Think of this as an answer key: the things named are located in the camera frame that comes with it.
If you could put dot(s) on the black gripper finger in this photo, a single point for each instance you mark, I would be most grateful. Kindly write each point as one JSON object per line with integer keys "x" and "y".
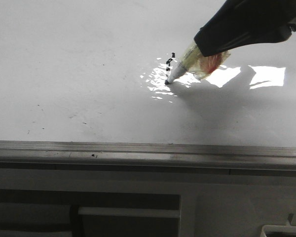
{"x": 244, "y": 22}

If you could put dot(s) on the white whiteboard marker with tape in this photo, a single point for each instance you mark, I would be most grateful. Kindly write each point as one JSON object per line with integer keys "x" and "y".
{"x": 194, "y": 62}

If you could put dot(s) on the white bin corner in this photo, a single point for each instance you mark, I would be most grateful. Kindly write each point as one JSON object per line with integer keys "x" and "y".
{"x": 278, "y": 231}

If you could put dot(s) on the aluminium whiteboard frame rail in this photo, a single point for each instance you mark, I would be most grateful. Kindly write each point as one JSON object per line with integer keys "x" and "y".
{"x": 141, "y": 157}

